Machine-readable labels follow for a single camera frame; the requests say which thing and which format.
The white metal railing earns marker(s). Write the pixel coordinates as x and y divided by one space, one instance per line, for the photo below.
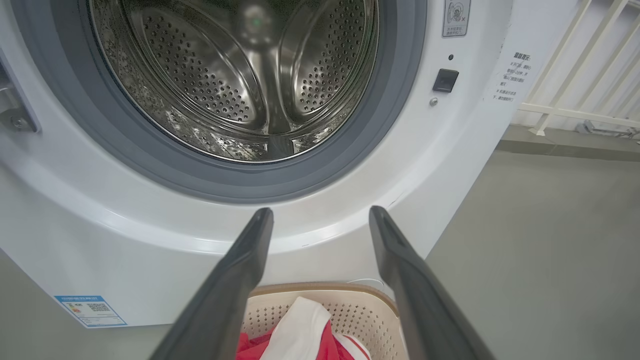
575 112

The grey floor bracket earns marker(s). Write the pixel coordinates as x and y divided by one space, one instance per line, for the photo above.
600 129

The blue energy label sticker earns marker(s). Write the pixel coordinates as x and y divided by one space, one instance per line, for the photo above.
90 311

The red and white garment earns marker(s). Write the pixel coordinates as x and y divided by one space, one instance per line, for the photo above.
300 330

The grey warning sticker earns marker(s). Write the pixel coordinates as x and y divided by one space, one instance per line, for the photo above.
456 17

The black door latch socket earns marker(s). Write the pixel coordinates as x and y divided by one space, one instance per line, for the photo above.
445 80

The cream perforated laundry basket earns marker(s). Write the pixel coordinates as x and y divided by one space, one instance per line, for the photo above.
360 320

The white front-load washing machine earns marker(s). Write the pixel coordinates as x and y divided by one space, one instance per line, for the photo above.
75 240

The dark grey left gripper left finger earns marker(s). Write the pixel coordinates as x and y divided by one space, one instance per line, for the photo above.
225 300

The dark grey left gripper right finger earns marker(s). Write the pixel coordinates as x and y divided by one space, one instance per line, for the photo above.
425 310

